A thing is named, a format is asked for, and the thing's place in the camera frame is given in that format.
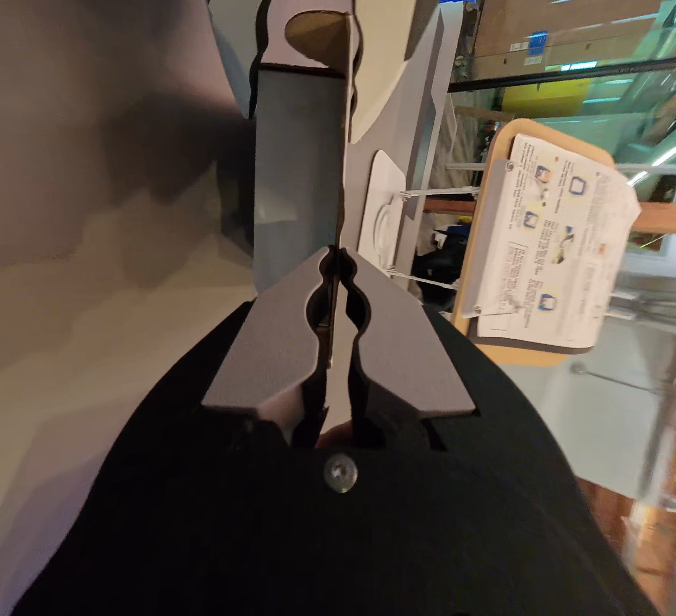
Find white and brown cardboard box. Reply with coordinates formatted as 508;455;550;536
252;0;366;370

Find yellow crate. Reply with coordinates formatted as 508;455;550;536
501;79;590;124

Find wooden stand board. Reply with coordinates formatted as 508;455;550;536
453;118;617;369

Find brown shipping carton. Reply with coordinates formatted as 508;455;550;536
471;0;676;79

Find black metal rail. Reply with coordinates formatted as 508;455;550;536
446;58;676;95

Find printed instruction sheet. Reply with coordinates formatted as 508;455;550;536
477;133;643;351

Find person's right hand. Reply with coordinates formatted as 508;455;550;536
316;421;355;449

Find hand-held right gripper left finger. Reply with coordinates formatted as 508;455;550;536
201;245;337;449

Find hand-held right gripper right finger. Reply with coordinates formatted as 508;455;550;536
339;248;476;449

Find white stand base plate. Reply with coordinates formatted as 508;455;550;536
355;150;408;272

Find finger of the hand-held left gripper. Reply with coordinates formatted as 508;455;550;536
207;0;295;121
346;0;468;145

